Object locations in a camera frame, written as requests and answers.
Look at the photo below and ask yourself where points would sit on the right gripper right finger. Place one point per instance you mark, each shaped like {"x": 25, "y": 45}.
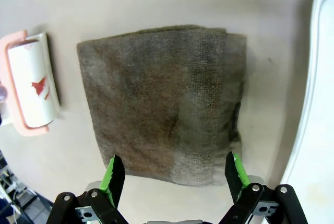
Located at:
{"x": 235, "y": 179}

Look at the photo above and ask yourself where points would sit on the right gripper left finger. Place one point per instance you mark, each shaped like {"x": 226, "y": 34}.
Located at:
{"x": 114, "y": 182}

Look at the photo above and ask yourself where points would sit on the brown terry cloth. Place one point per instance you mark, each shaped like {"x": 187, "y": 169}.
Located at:
{"x": 156, "y": 98}

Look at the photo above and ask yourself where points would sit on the pink lint roller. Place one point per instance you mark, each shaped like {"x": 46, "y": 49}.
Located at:
{"x": 28, "y": 83}

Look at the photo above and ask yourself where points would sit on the silver metal tray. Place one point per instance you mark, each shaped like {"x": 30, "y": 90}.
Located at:
{"x": 321, "y": 104}

